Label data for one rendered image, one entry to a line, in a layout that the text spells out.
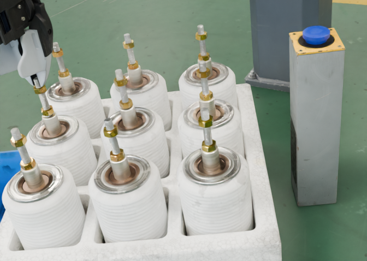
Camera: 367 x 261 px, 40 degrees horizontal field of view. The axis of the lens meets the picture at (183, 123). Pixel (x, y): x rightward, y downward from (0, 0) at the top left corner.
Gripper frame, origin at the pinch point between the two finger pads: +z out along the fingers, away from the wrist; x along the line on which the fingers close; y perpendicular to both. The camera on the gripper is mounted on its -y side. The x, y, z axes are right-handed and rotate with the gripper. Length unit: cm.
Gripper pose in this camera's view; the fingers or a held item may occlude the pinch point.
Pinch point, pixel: (38, 74)
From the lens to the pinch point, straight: 75.8
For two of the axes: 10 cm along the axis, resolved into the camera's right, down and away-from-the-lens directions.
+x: 9.1, 1.2, -3.8
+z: 1.3, 8.1, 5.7
